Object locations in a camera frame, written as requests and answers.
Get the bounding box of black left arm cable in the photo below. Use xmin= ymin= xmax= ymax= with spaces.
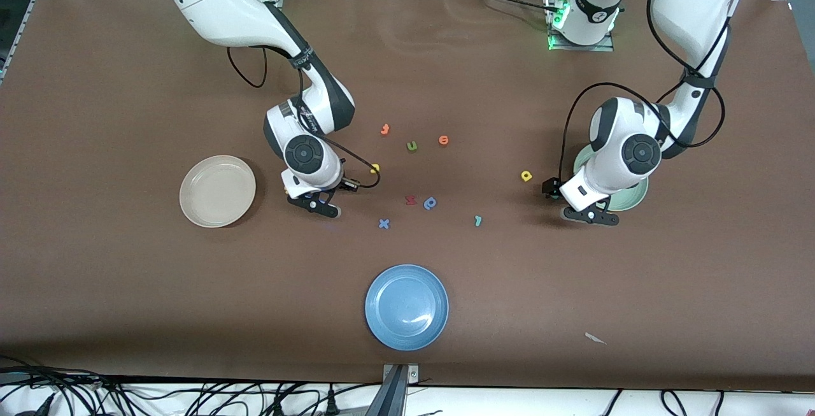
xmin=558 ymin=0 xmax=726 ymax=178

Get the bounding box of blue plate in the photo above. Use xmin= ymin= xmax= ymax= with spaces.
xmin=365 ymin=264 xmax=450 ymax=352

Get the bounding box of pale green plate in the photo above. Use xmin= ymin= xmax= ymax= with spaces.
xmin=572 ymin=142 xmax=649 ymax=212

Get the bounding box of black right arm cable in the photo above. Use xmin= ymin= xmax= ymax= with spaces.
xmin=226 ymin=47 xmax=383 ymax=190

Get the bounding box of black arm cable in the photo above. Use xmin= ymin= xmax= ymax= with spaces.
xmin=558 ymin=0 xmax=726 ymax=178
xmin=226 ymin=47 xmax=383 ymax=190

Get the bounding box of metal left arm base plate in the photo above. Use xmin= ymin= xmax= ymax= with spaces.
xmin=546 ymin=0 xmax=615 ymax=52

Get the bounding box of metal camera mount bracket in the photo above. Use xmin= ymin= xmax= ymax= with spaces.
xmin=364 ymin=363 xmax=421 ymax=416

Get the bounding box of brown table cover sheet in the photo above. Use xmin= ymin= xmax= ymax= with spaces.
xmin=0 ymin=0 xmax=815 ymax=392

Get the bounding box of beige brown plate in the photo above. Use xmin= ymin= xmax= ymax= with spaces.
xmin=179 ymin=155 xmax=257 ymax=229

